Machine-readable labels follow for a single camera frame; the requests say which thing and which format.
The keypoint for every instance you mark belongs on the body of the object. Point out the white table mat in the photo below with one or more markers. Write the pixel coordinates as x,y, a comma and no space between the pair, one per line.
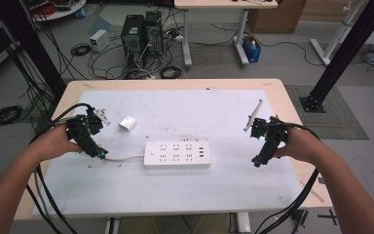
175,188

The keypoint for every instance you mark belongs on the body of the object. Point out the person's right hand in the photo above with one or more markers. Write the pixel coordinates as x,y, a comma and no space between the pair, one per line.
300,144

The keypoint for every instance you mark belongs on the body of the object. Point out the round white table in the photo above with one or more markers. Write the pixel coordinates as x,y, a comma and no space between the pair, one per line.
60,9

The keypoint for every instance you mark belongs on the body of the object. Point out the grey floor mat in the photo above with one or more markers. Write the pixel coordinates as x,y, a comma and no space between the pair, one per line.
341,120

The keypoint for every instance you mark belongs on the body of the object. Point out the white metal stand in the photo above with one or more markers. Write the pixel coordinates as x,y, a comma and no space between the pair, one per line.
336,35

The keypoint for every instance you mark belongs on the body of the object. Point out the black computer tower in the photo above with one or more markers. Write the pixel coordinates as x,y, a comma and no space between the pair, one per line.
153,32
132,34

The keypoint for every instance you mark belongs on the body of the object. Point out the thin wooden stick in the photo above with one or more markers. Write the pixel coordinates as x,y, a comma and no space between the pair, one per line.
313,192

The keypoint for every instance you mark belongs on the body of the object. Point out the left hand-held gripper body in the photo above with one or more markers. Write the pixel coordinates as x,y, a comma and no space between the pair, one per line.
82,130

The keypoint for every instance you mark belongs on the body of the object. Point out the white charger plug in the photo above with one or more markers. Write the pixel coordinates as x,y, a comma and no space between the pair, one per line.
127,124

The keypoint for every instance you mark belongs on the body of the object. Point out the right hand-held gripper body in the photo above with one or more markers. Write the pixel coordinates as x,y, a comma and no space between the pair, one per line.
271,133

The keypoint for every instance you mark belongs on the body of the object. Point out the white box device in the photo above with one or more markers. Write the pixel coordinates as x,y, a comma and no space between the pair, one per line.
98,40

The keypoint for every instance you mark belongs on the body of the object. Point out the person's left hand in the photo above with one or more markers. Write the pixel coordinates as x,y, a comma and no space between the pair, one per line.
55,143

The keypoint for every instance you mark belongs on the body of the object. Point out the white table leg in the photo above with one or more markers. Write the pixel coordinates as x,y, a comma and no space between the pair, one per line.
243,222
113,226

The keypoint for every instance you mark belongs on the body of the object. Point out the cardboard box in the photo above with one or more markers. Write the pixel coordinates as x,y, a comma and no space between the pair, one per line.
276,16

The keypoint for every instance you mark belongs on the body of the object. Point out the white floor power strip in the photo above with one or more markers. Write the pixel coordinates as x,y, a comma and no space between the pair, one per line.
177,38

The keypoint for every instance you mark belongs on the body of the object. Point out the blue box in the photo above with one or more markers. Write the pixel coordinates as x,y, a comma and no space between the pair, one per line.
252,53

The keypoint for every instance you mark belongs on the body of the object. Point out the wooden desk with white legs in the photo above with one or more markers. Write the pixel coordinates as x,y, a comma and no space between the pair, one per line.
224,4

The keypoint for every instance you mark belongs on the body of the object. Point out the black metal pillar with base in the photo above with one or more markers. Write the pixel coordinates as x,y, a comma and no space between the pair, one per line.
344,52

